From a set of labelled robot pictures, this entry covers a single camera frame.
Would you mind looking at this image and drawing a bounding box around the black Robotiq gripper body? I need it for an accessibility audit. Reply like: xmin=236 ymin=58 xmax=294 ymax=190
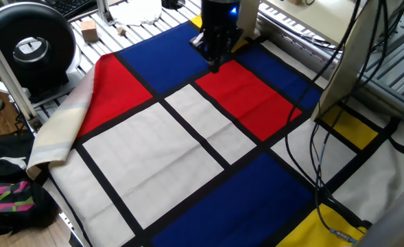
xmin=200 ymin=0 xmax=243 ymax=52

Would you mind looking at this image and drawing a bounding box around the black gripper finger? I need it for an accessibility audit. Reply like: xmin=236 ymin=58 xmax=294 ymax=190
xmin=189 ymin=31 xmax=219 ymax=73
xmin=217 ymin=51 xmax=236 ymax=73

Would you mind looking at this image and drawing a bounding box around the cream wooden shelf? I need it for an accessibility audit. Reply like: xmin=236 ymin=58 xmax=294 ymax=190
xmin=235 ymin=0 xmax=388 ymax=121

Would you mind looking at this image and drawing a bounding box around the black round base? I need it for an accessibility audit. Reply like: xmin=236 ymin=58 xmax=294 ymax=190
xmin=161 ymin=0 xmax=186 ymax=10

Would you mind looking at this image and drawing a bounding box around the white crumpled cloth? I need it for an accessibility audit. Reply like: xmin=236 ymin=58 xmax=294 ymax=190
xmin=109 ymin=0 xmax=163 ymax=27

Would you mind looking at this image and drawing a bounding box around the Mondrian pattern colour-block tablecloth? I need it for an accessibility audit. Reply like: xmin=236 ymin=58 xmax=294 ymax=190
xmin=25 ymin=13 xmax=404 ymax=247

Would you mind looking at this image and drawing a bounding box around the light wooden cube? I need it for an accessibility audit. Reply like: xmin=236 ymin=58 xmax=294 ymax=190
xmin=80 ymin=19 xmax=99 ymax=43

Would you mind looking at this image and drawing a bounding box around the black keyboard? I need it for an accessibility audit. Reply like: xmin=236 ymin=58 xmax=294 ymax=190
xmin=40 ymin=0 xmax=97 ymax=19

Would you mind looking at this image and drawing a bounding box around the black round fan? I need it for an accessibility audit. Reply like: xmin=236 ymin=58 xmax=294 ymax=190
xmin=0 ymin=1 xmax=83 ymax=104

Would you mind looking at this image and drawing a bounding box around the black backpack with neon pattern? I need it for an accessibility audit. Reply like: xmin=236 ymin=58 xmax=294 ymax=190
xmin=0 ymin=131 xmax=61 ymax=238

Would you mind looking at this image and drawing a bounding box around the aluminium frame post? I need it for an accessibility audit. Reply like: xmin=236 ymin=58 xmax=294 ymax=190
xmin=0 ymin=21 xmax=42 ymax=133
xmin=96 ymin=0 xmax=116 ymax=26

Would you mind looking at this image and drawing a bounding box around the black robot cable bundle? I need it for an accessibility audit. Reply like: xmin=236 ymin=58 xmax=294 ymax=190
xmin=285 ymin=0 xmax=404 ymax=245

